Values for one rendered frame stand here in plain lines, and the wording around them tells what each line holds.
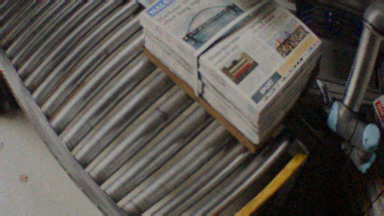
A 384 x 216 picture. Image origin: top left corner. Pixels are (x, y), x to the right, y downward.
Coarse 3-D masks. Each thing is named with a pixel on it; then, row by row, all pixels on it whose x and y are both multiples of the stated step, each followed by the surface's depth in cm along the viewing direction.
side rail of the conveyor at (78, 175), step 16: (0, 48) 184; (0, 64) 181; (16, 80) 177; (16, 96) 178; (32, 112) 172; (48, 128) 170; (48, 144) 168; (64, 144) 168; (64, 160) 166; (80, 176) 164; (96, 192) 162; (112, 208) 160
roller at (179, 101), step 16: (176, 96) 173; (160, 112) 172; (176, 112) 173; (144, 128) 170; (160, 128) 171; (128, 144) 168; (144, 144) 170; (112, 160) 166; (128, 160) 169; (96, 176) 164
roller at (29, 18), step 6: (42, 0) 192; (48, 0) 192; (54, 0) 195; (36, 6) 191; (42, 6) 192; (48, 6) 195; (30, 12) 190; (36, 12) 191; (24, 18) 189; (30, 18) 190; (18, 24) 188; (24, 24) 189; (12, 30) 187; (18, 30) 188; (6, 36) 186; (12, 36) 187; (6, 42) 185; (12, 42) 188; (6, 48) 187
